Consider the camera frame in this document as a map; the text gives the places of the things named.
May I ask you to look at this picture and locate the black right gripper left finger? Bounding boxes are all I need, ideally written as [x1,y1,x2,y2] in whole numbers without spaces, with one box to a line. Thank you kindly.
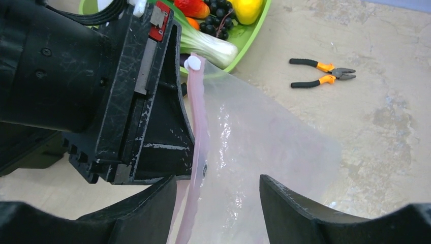
[1,176,177,243]

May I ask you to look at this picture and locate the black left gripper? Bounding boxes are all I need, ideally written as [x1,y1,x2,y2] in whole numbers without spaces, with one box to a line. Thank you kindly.
[1,1,195,185]

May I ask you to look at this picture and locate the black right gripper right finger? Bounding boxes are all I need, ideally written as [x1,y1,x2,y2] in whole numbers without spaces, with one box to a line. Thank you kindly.
[259,174,430,243]

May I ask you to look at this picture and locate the clear zip top bag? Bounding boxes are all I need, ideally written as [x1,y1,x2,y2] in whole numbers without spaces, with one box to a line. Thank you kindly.
[168,54,341,243]

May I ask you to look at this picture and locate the black grape bunch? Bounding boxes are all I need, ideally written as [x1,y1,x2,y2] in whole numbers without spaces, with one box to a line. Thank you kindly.
[199,0,235,41]

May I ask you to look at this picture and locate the red strawberry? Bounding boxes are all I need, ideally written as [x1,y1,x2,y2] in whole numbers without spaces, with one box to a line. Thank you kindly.
[173,0,210,19]

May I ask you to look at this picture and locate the yellow pear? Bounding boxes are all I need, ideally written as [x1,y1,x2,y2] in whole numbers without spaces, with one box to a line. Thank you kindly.
[229,0,263,25]

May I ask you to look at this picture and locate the black yellow screwdriver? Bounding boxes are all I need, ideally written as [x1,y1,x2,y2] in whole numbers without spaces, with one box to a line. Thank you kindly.
[181,83,188,97]

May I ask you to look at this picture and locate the purple eggplant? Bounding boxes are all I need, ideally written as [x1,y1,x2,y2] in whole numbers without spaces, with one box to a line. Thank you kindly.
[179,53,190,68]

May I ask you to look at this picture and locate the green bok choy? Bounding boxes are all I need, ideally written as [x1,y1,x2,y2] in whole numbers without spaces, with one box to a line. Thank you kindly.
[162,1,239,69]

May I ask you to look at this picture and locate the orange fruit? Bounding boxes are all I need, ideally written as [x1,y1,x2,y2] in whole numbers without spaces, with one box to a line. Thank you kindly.
[186,17,200,31]

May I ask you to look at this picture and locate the green plastic tray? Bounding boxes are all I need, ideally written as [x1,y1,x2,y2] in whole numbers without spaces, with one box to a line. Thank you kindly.
[78,0,271,73]

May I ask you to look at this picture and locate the orange black pliers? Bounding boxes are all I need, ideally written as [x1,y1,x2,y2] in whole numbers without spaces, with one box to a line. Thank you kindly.
[289,58,356,88]

